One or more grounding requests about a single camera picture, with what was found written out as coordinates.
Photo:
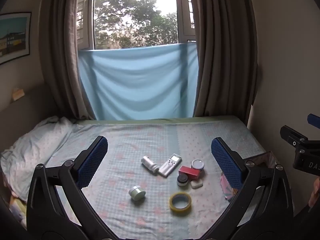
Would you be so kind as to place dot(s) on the light blue cloth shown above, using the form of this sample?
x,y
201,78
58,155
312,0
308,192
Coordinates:
x,y
135,87

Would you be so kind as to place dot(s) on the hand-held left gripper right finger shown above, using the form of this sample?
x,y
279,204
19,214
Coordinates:
x,y
226,165

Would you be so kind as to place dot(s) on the checked floral bed sheet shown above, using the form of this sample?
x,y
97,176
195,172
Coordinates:
x,y
140,140

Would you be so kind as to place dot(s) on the small black jar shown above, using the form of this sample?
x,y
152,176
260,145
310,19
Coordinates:
x,y
182,179

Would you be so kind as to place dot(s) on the yellow tape roll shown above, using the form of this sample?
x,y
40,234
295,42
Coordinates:
x,y
175,206

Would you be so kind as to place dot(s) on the grey headboard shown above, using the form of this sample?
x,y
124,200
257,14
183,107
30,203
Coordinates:
x,y
25,110

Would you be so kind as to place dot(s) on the window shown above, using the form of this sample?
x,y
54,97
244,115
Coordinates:
x,y
135,17

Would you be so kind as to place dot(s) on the crumpled light quilt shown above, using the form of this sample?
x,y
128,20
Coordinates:
x,y
32,145

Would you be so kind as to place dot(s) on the brown curtain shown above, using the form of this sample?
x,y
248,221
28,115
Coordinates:
x,y
225,55
62,55

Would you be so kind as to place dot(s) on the white plastic bottle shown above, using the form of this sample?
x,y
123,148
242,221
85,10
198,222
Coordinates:
x,y
149,164

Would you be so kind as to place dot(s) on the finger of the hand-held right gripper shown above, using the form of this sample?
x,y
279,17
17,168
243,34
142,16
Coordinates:
x,y
313,119
290,133

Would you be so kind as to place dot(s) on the red box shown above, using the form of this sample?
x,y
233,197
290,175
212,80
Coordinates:
x,y
188,172

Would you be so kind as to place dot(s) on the pale green jar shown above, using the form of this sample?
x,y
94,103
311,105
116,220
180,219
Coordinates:
x,y
137,192

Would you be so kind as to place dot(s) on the framed picture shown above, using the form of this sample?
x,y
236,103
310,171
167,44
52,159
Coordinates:
x,y
15,37

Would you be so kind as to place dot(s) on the person's right hand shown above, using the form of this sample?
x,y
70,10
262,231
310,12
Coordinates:
x,y
314,192

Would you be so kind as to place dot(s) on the white jar grey lid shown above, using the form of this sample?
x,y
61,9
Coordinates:
x,y
197,164

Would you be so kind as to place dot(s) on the white earbud case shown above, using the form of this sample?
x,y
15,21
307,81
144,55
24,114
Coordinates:
x,y
196,184

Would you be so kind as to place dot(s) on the white remote control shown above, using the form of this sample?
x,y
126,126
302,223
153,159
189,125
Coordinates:
x,y
170,165

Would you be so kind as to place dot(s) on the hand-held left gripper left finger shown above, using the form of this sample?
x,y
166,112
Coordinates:
x,y
92,165

